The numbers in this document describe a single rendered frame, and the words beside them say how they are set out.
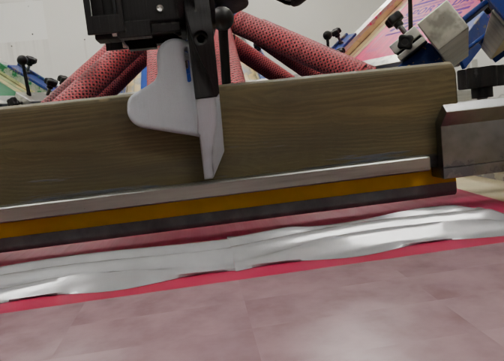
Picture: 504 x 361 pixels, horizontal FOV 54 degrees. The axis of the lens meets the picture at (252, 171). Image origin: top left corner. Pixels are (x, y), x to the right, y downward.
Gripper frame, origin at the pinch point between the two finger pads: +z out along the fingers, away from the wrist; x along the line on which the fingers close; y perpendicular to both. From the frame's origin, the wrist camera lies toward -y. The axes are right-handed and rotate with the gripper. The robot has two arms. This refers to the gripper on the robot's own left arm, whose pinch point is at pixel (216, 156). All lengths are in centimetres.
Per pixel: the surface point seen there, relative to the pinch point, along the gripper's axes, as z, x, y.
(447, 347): 5.5, 21.4, -5.9
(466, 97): -2.2, -22.2, -32.2
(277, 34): -18, -65, -17
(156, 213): 3.5, 0.4, 4.7
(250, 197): 3.2, 0.5, -2.1
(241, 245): 4.7, 8.1, -0.5
